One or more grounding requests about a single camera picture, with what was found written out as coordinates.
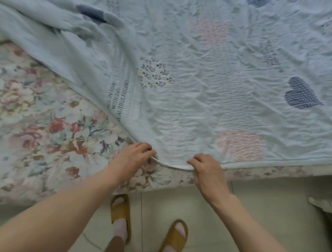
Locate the white object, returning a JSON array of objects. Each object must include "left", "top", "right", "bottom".
[{"left": 307, "top": 196, "right": 332, "bottom": 215}]

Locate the floral bed sheet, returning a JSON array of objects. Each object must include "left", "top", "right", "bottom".
[{"left": 0, "top": 34, "right": 332, "bottom": 207}]

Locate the person's tan slipper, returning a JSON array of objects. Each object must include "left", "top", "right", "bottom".
[
  {"left": 158, "top": 220, "right": 189, "bottom": 252},
  {"left": 110, "top": 194, "right": 132, "bottom": 245}
]

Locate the person's pink sock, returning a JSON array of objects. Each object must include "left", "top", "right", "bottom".
[
  {"left": 113, "top": 197, "right": 129, "bottom": 243},
  {"left": 163, "top": 223, "right": 187, "bottom": 252}
]

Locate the person's left pink sock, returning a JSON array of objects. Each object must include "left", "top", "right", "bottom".
[{"left": 113, "top": 197, "right": 129, "bottom": 243}]

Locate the person's right forearm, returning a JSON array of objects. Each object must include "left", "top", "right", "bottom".
[{"left": 210, "top": 193, "right": 287, "bottom": 252}]

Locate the person's left hand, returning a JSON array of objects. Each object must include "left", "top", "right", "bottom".
[{"left": 108, "top": 142, "right": 158, "bottom": 186}]

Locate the light blue heart-print quilt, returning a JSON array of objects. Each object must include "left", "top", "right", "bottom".
[{"left": 0, "top": 0, "right": 332, "bottom": 171}]

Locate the person's left forearm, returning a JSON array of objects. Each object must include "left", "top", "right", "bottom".
[{"left": 0, "top": 167, "right": 122, "bottom": 252}]

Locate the person's right pink sock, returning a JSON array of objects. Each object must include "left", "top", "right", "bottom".
[{"left": 163, "top": 223, "right": 187, "bottom": 252}]

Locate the person's brown trouser leg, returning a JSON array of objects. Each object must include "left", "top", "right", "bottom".
[{"left": 104, "top": 235, "right": 125, "bottom": 252}]

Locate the person's left tan slipper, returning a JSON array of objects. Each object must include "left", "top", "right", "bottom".
[{"left": 110, "top": 194, "right": 132, "bottom": 245}]

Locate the person's right tan slipper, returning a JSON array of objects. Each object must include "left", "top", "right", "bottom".
[{"left": 158, "top": 220, "right": 189, "bottom": 252}]

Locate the person's right hand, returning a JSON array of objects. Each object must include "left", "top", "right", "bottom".
[{"left": 187, "top": 153, "right": 232, "bottom": 206}]

